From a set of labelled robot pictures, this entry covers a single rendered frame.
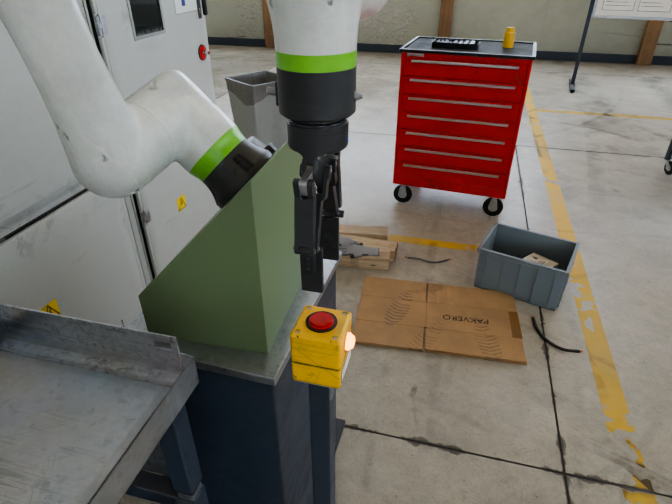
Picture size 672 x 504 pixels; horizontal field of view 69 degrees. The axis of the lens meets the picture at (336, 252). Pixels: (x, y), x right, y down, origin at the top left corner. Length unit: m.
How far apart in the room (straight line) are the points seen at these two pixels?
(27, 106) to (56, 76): 0.63
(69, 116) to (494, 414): 1.58
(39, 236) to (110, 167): 0.66
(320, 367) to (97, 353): 0.35
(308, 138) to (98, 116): 0.36
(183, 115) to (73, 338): 0.41
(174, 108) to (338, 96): 0.43
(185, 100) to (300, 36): 0.44
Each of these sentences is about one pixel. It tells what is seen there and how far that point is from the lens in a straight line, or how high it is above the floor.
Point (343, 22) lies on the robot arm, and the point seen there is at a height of 1.33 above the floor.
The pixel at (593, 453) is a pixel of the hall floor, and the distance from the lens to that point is 1.91.
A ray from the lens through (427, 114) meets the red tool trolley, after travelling 2.93.
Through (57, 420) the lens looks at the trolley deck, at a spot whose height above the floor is 0.85.
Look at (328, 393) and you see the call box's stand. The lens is 0.85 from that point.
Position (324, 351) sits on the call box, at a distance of 0.75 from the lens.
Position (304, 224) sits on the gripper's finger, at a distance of 0.59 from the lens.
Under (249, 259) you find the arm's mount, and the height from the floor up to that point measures 0.96.
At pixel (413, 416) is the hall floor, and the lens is 1.83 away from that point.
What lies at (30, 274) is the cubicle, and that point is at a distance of 1.48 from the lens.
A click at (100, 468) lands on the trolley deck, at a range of 0.72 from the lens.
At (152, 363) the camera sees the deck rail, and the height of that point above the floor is 0.85.
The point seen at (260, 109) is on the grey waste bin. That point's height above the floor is 0.48.
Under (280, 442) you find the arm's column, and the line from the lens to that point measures 1.07.
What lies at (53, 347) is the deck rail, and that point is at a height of 0.85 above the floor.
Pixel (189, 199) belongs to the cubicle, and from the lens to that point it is 2.06.
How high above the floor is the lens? 1.39
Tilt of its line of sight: 32 degrees down
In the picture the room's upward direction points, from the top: straight up
